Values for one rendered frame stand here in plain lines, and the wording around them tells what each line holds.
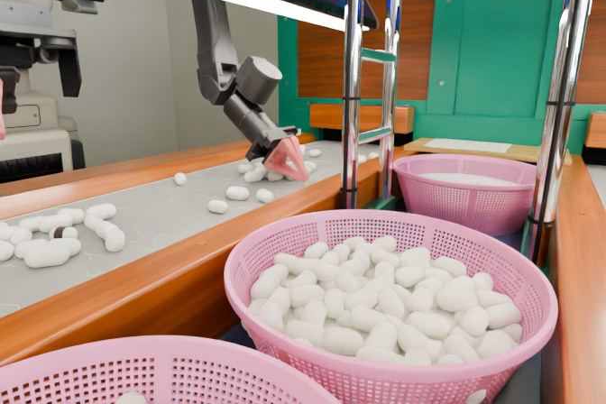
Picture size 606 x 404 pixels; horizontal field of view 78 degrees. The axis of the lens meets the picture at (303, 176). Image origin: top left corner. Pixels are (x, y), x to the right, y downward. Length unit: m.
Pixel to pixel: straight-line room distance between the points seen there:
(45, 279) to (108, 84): 2.45
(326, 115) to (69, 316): 0.91
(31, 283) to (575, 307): 0.45
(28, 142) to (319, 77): 0.80
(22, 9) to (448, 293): 1.06
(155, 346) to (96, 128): 2.58
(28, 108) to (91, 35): 1.71
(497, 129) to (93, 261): 0.90
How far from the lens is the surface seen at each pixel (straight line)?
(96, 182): 0.71
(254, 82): 0.66
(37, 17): 1.16
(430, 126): 1.07
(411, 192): 0.68
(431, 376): 0.24
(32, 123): 1.16
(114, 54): 2.88
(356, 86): 0.52
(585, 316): 0.33
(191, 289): 0.36
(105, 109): 2.83
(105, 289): 0.34
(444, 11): 1.07
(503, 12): 1.06
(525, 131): 1.04
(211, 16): 0.76
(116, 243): 0.46
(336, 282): 0.37
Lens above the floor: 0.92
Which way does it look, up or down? 14 degrees down
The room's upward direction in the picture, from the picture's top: straight up
